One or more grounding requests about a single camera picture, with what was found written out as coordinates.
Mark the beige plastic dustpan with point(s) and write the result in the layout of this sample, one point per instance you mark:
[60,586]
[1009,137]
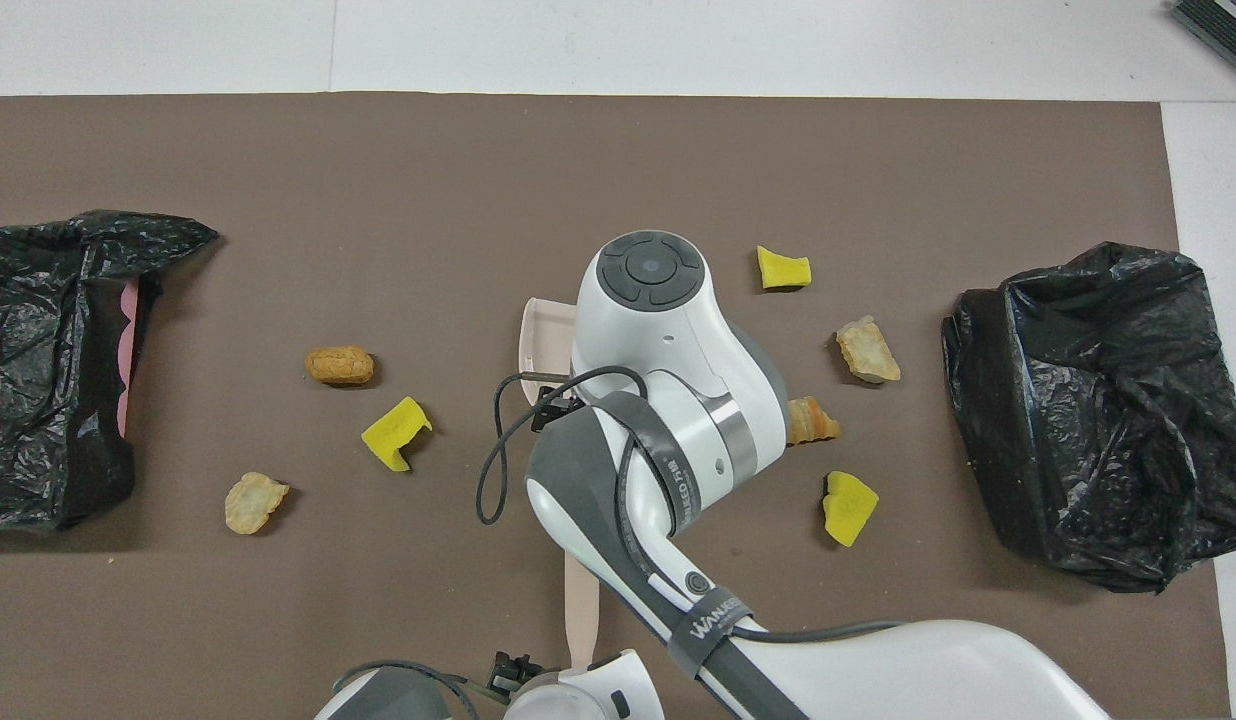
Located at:
[543,335]

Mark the orange striped foam piece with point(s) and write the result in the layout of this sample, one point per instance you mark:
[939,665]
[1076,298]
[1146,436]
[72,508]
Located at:
[816,422]

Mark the yellow sponge piece green backing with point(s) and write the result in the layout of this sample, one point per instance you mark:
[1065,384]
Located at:
[393,432]

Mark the beige brush with black bristles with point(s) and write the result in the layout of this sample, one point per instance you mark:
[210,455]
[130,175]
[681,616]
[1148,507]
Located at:
[581,610]

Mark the brown bread roll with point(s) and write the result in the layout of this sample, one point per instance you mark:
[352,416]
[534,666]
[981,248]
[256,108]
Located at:
[340,365]

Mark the pale crinkled foam piece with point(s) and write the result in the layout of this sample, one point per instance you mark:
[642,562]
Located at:
[253,502]

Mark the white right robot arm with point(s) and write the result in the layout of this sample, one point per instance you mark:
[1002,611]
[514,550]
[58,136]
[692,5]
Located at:
[678,330]

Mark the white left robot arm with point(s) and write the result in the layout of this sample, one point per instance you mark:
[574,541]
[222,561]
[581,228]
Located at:
[578,695]

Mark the black trash bag bin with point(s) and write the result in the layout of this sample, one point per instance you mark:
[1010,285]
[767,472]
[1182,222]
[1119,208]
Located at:
[1078,450]

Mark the pink bin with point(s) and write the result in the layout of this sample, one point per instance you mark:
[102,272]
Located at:
[128,340]

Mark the black trash bag on pink bin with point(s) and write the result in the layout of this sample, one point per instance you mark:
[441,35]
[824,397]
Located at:
[48,400]

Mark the small yellow sponge piece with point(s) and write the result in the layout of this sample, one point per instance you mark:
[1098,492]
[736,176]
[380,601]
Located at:
[781,269]

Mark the pale beige foam chunk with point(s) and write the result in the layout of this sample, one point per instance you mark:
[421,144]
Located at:
[866,350]

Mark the brown paper table mat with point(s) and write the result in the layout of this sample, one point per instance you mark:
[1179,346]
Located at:
[378,180]

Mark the dark ribbed device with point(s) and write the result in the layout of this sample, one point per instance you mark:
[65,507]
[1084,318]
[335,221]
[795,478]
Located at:
[1223,25]

